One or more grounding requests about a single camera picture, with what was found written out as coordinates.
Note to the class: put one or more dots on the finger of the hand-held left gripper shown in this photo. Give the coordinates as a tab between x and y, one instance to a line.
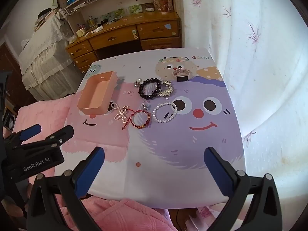
60	134
31	130

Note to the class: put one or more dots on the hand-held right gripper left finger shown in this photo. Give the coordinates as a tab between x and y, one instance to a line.
92	166

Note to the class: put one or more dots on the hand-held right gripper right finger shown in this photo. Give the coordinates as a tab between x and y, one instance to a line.
217	170

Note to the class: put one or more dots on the pearl bow ornament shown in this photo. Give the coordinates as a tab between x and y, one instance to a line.
119	115

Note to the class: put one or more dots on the person's left hand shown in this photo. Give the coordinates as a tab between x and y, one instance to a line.
12	207

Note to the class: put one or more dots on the pink cushion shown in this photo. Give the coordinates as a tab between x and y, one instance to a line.
41	115

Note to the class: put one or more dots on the cartoon printed tablecloth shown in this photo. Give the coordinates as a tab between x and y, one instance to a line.
168	144

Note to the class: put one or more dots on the white lace furniture cover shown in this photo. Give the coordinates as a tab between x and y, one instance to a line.
41	60

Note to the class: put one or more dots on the gold leaf brooch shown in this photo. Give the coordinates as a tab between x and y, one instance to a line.
166	92

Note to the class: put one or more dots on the silver pearl earring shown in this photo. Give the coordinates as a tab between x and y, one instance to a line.
138	81

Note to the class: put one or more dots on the cream plush toy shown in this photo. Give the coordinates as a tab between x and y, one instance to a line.
72	40

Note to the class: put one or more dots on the pink band smart watch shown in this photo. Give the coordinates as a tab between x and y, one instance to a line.
182	78

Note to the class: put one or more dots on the white floral curtain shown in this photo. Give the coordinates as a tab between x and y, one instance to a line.
252	77

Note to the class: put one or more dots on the cream mug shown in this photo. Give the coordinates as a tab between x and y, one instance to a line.
80	33

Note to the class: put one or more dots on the crumpled white tissue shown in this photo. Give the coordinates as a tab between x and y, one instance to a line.
96	30

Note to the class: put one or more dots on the black tube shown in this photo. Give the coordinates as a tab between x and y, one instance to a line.
102	23

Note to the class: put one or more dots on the wooden desk with drawers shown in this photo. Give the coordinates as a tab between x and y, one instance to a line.
144	21

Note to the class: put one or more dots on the green photo strip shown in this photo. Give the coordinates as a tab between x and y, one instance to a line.
133	9

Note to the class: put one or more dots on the blue sticker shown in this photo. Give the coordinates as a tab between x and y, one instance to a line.
168	26

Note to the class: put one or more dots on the red paper cup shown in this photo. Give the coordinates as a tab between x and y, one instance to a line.
163	6

